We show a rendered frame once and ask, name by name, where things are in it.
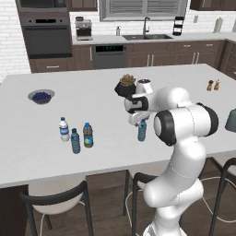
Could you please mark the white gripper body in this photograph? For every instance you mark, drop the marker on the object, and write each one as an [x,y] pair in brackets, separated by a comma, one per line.
[139,118]

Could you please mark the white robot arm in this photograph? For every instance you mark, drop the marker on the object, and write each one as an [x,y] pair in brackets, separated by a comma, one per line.
[184,147]

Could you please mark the teal plastic water bottle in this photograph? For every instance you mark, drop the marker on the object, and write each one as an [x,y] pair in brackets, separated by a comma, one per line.
[75,143]
[142,132]

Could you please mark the succulent plant in black pot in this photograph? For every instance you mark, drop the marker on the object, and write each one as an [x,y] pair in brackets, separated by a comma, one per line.
[126,86]

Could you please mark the dark bottle with green label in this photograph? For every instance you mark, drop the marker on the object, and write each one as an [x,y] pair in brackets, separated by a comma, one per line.
[88,136]

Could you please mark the white stool with black back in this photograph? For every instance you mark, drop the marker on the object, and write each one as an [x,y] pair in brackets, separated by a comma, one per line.
[226,172]
[55,196]
[137,179]

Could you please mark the grey dishwasher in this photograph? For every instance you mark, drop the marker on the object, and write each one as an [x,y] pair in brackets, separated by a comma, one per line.
[109,58]

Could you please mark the brown base cupboard run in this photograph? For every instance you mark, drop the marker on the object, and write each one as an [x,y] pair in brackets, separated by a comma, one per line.
[172,55]

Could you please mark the white label plastic bottle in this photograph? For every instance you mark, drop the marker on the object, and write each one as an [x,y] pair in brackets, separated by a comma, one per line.
[64,130]

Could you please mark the brown pepper shaker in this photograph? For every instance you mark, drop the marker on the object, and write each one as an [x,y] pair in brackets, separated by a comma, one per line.
[210,86]

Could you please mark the dark sink basin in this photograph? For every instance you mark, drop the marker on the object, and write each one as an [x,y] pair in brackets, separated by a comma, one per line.
[147,37]

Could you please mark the brown and white salt shaker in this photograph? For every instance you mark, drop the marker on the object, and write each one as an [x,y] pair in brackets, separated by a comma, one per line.
[217,85]

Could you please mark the silver soap dispenser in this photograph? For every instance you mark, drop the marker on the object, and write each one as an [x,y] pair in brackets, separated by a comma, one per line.
[118,31]

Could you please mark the dark sink tap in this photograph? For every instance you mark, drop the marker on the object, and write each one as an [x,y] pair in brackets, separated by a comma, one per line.
[145,26]

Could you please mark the grey rounded container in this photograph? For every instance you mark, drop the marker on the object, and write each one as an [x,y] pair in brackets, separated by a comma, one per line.
[231,121]

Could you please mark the grey bowl of blueberries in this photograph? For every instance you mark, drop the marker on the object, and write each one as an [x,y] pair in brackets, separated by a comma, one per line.
[41,97]

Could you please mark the black tiered rack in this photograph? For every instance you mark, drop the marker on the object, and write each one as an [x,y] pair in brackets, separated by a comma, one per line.
[178,26]

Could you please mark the silver coffee machine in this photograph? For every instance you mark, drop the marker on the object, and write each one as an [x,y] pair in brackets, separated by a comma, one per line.
[83,30]

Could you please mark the window with grey blinds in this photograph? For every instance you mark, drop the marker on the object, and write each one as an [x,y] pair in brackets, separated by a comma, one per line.
[143,8]

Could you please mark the black built-in oven stack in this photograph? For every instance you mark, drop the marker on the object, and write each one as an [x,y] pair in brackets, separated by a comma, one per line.
[46,37]

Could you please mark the white wall socket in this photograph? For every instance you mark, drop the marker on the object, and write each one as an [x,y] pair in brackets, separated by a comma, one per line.
[195,19]

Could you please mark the brown wall cupboard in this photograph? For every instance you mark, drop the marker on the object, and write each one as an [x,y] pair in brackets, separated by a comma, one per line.
[212,4]
[82,4]

